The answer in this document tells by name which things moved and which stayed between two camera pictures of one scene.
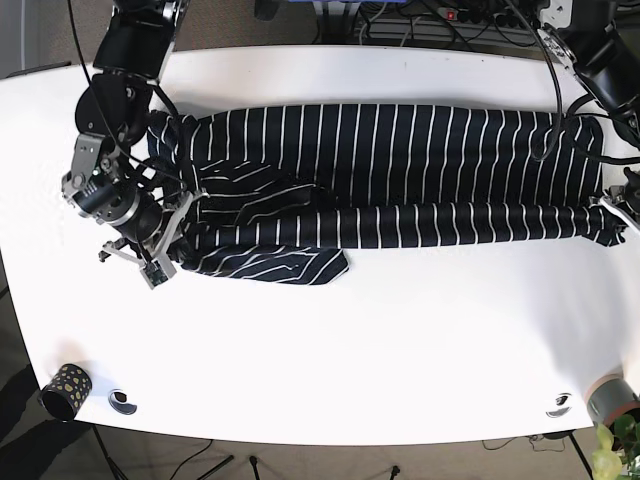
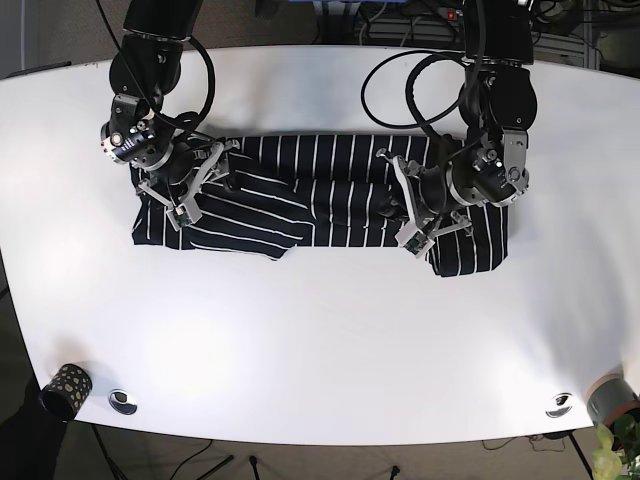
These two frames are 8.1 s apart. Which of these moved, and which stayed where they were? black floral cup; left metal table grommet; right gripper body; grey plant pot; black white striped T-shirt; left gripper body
Moved: black white striped T-shirt; right gripper body; left gripper body
Stayed: left metal table grommet; grey plant pot; black floral cup
